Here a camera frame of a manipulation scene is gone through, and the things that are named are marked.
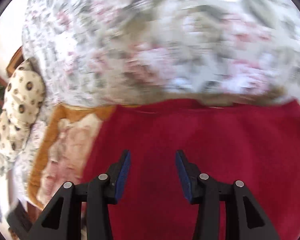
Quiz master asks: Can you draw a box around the cream cushion with round prints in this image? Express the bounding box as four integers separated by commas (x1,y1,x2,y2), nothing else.
3,59,46,131
0,110,32,178

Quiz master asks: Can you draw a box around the dark red sweater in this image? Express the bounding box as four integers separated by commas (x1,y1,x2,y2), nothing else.
81,98,300,240

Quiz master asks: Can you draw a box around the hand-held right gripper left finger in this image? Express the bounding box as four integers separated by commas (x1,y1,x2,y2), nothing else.
27,150,131,240

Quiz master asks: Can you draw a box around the floral sofa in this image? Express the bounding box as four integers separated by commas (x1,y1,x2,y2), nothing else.
14,0,300,195

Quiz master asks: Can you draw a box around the dark object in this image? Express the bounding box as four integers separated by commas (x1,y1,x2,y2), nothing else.
6,200,33,233

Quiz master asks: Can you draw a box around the wooden chair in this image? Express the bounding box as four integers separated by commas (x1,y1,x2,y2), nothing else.
6,46,25,78

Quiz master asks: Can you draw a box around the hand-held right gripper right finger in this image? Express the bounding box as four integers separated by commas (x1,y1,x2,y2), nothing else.
175,150,280,240

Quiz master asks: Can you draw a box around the plush floral orange-edged blanket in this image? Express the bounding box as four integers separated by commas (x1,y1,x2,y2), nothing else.
27,103,118,240

